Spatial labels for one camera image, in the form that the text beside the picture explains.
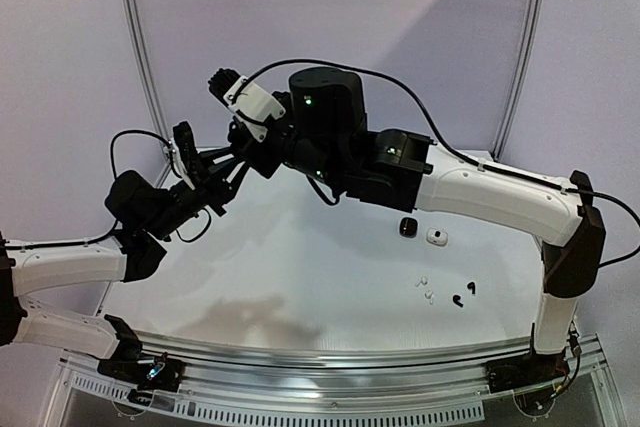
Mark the white stem earbud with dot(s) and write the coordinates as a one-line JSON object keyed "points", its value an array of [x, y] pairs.
{"points": [[429, 295], [423, 281]]}

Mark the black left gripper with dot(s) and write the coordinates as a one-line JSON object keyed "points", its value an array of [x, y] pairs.
{"points": [[214, 186]]}

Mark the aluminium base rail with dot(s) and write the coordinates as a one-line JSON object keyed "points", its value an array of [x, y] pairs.
{"points": [[242, 386]]}

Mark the right aluminium wall post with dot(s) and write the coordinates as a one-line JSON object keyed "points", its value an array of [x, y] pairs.
{"points": [[525, 47]]}

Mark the aluminium wall post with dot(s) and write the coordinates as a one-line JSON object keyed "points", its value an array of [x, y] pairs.
{"points": [[525, 47], [143, 64]]}

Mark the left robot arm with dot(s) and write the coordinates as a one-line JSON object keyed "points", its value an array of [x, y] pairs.
{"points": [[146, 217]]}

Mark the small black charging case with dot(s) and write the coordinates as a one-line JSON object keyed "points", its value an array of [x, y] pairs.
{"points": [[408, 227]]}

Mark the left aluminium wall post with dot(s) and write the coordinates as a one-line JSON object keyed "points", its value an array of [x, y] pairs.
{"points": [[143, 64]]}

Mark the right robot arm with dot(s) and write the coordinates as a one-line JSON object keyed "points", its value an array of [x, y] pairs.
{"points": [[318, 127]]}

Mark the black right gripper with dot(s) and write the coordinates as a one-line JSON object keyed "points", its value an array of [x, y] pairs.
{"points": [[257, 156]]}

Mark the small white charging case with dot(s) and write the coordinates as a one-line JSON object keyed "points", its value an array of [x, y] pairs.
{"points": [[437, 237]]}

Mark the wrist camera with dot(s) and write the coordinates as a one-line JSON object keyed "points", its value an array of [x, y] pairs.
{"points": [[251, 105], [184, 157]]}

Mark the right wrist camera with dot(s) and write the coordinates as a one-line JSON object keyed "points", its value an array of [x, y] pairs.
{"points": [[251, 105]]}

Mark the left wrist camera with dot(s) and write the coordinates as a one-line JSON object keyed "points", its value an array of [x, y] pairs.
{"points": [[184, 157]]}

